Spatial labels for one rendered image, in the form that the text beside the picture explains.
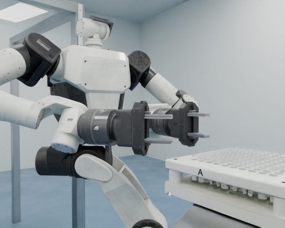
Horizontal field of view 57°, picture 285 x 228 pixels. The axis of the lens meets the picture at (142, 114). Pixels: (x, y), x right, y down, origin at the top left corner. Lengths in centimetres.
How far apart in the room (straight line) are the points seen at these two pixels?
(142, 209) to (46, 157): 40
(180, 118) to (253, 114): 317
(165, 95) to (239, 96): 294
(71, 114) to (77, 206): 115
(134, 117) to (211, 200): 23
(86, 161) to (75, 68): 33
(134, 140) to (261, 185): 28
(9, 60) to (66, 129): 29
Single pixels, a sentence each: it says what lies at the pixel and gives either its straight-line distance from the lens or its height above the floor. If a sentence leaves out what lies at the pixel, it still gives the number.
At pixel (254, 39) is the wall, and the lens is 398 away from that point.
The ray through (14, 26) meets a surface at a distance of 155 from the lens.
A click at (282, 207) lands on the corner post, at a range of 43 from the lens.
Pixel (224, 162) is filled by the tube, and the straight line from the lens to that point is 51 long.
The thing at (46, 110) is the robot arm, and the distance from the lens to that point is 72.
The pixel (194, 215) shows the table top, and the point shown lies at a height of 89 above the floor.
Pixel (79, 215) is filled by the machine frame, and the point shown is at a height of 40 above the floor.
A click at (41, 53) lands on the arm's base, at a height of 124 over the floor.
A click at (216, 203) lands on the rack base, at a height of 91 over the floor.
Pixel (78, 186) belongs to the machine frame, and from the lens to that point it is 173.
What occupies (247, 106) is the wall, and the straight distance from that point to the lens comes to 393.
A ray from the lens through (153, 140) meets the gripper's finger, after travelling 59.
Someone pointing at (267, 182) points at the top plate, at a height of 96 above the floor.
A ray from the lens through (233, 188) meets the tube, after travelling 51.
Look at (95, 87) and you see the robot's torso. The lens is 93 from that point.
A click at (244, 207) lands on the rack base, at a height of 92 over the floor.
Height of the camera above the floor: 108
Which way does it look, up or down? 2 degrees down
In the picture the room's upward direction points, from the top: straight up
